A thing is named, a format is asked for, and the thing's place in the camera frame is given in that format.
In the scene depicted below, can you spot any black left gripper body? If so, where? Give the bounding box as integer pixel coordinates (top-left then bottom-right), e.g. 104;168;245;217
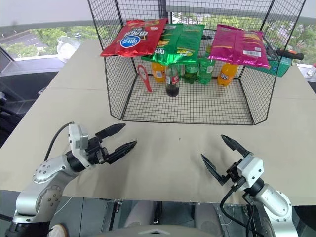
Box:
86;136;111;165

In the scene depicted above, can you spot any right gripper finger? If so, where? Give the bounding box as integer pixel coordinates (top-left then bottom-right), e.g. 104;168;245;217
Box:
220;134;254;159
200;153;229;186

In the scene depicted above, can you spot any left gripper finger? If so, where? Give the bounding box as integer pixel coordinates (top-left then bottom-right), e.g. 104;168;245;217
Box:
95;123;127;140
107;140;138;165

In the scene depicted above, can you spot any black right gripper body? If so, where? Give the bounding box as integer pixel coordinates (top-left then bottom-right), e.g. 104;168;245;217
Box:
221;159;244;187

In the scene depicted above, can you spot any orange soda bottle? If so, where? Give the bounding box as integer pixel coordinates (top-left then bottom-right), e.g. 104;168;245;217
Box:
151;61;166;83
217;62;239;87

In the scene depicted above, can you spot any cola bottle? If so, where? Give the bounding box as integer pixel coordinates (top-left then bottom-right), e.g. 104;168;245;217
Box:
164;64;180;97

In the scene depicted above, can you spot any green soda bottle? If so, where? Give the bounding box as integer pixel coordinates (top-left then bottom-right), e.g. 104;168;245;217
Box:
183;63;199;85
198;58;216;85

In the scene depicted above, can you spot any grey robot torso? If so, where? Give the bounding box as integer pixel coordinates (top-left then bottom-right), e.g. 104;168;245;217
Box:
98;224;225;237

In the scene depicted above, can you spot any white shoe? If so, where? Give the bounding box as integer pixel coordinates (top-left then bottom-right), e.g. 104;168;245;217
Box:
48;223;67;237

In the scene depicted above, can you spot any teal cardboard box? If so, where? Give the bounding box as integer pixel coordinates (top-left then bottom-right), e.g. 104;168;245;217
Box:
246;55;293;78

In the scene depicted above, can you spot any white plastic bag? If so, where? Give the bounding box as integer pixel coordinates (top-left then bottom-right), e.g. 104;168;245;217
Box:
56;36;81;64

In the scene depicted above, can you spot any red chip bag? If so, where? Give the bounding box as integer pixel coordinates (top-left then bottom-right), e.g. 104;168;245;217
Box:
99;18;168;58

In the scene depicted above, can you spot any dark low cabinet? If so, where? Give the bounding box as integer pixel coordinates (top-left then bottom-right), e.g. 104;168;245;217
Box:
0;58;60;149

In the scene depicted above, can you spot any pink chip bag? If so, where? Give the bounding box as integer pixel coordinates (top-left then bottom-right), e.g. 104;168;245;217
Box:
208;24;270;69

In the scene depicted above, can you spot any small white object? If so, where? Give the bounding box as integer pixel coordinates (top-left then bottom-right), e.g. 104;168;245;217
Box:
305;63;316;78

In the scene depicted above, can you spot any green chip bag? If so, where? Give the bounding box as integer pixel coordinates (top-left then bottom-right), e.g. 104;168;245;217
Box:
141;24;205;67

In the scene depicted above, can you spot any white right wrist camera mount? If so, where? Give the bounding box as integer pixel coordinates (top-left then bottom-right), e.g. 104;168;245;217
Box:
236;153;264;190

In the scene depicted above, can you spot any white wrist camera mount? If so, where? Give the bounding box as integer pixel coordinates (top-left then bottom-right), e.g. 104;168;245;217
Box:
236;153;264;190
68;123;97;169

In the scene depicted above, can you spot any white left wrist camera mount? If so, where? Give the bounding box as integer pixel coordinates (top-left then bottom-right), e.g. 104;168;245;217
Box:
68;123;97;169

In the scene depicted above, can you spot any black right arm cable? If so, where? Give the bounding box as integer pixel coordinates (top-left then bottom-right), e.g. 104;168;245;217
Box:
220;176;259;237

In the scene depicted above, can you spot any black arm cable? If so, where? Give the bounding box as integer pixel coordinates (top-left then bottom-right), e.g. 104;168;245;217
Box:
220;176;259;237
43;120;75;162

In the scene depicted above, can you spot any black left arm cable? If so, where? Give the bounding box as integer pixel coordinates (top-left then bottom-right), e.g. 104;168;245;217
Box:
43;120;75;162

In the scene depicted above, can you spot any black wire mesh rack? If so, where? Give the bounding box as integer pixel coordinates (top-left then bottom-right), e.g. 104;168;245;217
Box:
86;0;308;126

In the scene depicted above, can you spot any black orange handled tool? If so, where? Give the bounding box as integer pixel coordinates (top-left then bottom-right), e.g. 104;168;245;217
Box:
275;48;304;61

